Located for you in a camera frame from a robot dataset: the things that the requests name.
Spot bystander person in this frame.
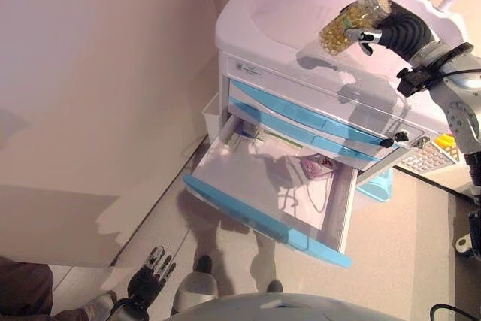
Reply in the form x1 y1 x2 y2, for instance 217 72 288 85
0 256 118 321

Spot black cart keys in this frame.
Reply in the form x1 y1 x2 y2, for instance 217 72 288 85
378 129 411 149

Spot blue handled cart drawer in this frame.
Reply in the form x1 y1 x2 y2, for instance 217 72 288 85
182 114 358 270
228 95 383 161
228 78 401 149

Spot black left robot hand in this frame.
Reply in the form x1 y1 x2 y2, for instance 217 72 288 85
126 245 178 304

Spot silver left robot leg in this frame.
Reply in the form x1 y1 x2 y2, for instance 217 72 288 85
174 255 221 315

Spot white medical cart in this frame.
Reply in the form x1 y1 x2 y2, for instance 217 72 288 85
213 0 471 258

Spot waste bin with blue lid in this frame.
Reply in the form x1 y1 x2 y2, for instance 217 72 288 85
354 168 395 202

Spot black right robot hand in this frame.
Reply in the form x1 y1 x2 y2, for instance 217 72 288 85
343 0 441 62

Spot purple pill pack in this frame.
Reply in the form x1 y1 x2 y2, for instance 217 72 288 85
300 157 334 180

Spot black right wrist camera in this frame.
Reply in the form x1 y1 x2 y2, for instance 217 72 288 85
395 66 430 97

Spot bed caster wheel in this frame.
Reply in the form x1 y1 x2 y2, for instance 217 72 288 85
454 234 475 257

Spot grey robot torso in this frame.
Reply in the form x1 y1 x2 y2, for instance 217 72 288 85
171 292 434 321

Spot white lattice basket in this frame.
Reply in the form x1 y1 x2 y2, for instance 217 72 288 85
397 136 462 176

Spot white side bin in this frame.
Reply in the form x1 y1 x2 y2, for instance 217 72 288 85
201 93 223 142

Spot clear bottle of yellow capsules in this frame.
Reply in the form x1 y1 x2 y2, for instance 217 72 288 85
319 0 392 56

